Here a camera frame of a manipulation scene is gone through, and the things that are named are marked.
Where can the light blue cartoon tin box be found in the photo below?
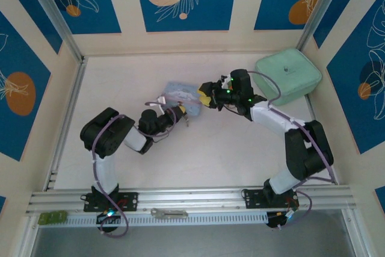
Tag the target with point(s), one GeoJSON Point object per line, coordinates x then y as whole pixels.
{"type": "Point", "coordinates": [183, 91]}

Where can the black controller box with LED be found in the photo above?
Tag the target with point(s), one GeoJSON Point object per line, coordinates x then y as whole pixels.
{"type": "Point", "coordinates": [108, 217]}
{"type": "Point", "coordinates": [279, 219]}

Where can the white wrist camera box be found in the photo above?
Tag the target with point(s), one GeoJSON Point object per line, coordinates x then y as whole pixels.
{"type": "Point", "coordinates": [226, 82]}
{"type": "Point", "coordinates": [162, 100]}

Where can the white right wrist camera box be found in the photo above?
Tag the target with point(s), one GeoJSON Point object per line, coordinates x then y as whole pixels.
{"type": "Point", "coordinates": [226, 82]}

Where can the green circuit board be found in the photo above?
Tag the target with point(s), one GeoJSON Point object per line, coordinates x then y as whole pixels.
{"type": "Point", "coordinates": [53, 218]}

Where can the mint green zip pouch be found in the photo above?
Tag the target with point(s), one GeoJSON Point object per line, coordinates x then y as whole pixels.
{"type": "Point", "coordinates": [288, 70]}

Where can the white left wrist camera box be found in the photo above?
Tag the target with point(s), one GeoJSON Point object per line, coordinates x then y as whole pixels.
{"type": "Point", "coordinates": [162, 100]}

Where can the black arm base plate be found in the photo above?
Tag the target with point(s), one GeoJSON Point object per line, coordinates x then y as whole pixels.
{"type": "Point", "coordinates": [129, 201]}
{"type": "Point", "coordinates": [255, 199]}

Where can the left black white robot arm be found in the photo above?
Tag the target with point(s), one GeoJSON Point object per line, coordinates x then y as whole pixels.
{"type": "Point", "coordinates": [103, 172]}

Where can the silver key bunch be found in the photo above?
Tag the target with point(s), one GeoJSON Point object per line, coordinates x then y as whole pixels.
{"type": "Point", "coordinates": [187, 122]}

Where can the aluminium frame post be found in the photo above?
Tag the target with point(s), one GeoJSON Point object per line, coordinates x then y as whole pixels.
{"type": "Point", "coordinates": [319, 13]}
{"type": "Point", "coordinates": [54, 16]}

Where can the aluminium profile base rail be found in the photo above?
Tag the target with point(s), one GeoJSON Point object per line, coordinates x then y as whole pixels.
{"type": "Point", "coordinates": [192, 198]}

